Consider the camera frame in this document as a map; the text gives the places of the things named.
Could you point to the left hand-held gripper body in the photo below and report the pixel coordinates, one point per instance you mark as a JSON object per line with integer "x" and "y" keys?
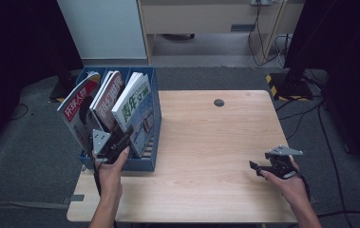
{"x": 111, "y": 152}

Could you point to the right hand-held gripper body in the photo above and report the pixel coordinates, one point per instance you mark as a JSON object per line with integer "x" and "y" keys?
{"x": 280, "y": 164}

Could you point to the white magazine with green title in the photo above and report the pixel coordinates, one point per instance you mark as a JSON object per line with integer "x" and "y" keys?
{"x": 133, "y": 101}

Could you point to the blue plastic file rack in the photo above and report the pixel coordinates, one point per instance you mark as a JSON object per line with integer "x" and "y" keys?
{"x": 142, "y": 166}

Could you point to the portrait magazine with red banner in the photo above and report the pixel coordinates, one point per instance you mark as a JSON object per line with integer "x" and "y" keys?
{"x": 73, "y": 110}

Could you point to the person's right hand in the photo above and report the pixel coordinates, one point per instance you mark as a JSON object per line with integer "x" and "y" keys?
{"x": 293, "y": 188}

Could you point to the person's left hand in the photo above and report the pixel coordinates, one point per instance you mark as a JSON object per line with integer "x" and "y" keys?
{"x": 109, "y": 180}

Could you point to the grey floor tape strip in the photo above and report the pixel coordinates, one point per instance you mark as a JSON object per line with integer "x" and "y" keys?
{"x": 74, "y": 198}

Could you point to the black hazard striped stand base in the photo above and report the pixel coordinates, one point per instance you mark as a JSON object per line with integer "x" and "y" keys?
{"x": 291, "y": 88}
{"x": 63, "y": 91}

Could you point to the white cabinet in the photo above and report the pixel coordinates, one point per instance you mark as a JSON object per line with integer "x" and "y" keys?
{"x": 104, "y": 28}

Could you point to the black curtain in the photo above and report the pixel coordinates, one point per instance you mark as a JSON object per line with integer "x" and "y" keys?
{"x": 16, "y": 47}
{"x": 351, "y": 63}

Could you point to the light wooden desk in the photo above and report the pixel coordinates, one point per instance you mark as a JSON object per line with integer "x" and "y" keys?
{"x": 199, "y": 15}

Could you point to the white power strip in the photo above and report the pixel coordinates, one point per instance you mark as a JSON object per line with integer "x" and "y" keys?
{"x": 261, "y": 2}

